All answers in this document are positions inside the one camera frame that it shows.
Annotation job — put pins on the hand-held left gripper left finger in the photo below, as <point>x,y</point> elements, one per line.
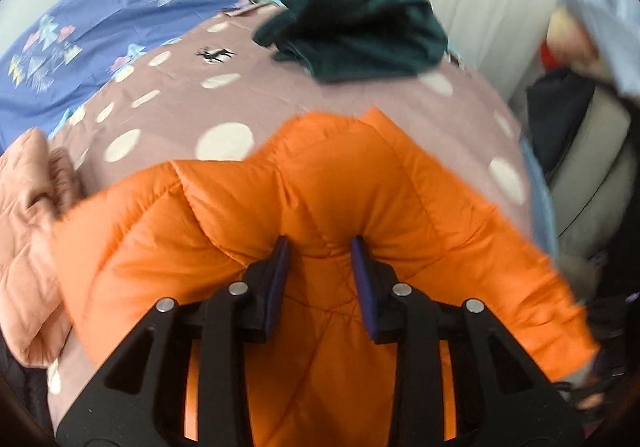
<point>279,277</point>

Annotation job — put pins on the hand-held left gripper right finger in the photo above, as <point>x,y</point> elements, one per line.
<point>361,277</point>

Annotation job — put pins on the orange puffer jacket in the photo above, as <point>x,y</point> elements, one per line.
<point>325,187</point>

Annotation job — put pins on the grey chair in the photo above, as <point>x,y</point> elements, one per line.
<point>595,167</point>

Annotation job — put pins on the pink polka dot blanket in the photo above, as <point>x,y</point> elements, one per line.
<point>300,92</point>

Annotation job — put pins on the navy cloth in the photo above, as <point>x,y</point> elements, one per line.
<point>560,112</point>

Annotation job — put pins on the dark green cloth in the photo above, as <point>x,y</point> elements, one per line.
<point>360,27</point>

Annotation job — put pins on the pink puffer jacket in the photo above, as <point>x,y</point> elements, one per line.
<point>30,237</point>

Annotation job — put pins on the dark quilted cloth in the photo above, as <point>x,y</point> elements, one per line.
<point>22,392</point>

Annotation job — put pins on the cream cloth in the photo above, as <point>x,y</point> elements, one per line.
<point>570,37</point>

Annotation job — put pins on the blue tree-printed sheet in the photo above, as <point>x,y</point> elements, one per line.
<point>100,27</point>

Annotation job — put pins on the light blue cloth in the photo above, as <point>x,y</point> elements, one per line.
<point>610,17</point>

